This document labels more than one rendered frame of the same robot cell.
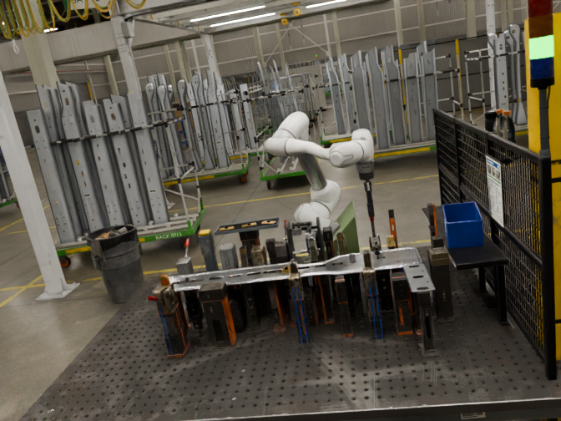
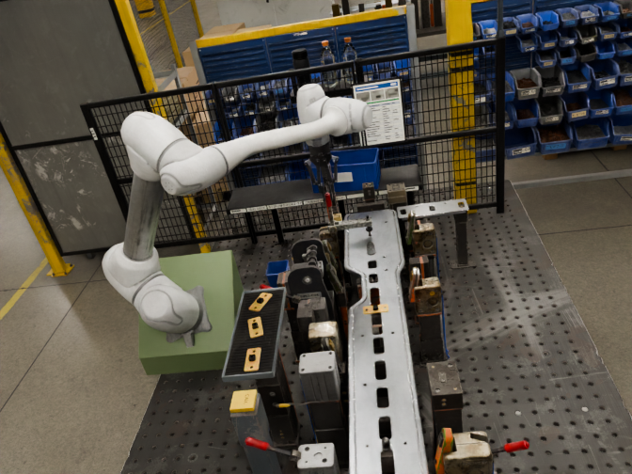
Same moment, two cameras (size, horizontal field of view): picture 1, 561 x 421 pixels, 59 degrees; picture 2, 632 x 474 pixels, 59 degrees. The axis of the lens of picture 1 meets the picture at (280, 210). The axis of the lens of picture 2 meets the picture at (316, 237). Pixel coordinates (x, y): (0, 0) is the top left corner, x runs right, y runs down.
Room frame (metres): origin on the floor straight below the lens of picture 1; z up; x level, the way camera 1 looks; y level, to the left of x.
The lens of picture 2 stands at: (2.54, 1.47, 2.18)
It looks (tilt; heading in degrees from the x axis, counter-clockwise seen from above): 31 degrees down; 270
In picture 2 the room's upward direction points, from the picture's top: 11 degrees counter-clockwise
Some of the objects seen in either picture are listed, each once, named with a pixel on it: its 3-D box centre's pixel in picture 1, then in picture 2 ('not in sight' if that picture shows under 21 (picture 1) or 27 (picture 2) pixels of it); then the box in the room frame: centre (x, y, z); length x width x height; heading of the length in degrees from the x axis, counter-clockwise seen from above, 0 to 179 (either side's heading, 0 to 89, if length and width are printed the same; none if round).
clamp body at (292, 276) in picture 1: (300, 306); (429, 322); (2.21, -0.01, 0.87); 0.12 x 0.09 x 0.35; 172
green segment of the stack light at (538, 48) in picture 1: (541, 47); not in sight; (1.61, -0.90, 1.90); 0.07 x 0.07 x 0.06
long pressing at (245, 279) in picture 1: (282, 271); (378, 314); (2.39, 0.04, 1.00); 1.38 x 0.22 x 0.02; 82
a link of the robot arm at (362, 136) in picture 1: (361, 144); (314, 106); (2.45, -0.45, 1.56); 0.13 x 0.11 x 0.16; 136
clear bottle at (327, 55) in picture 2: (500, 130); (328, 63); (2.33, -1.09, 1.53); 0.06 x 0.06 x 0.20
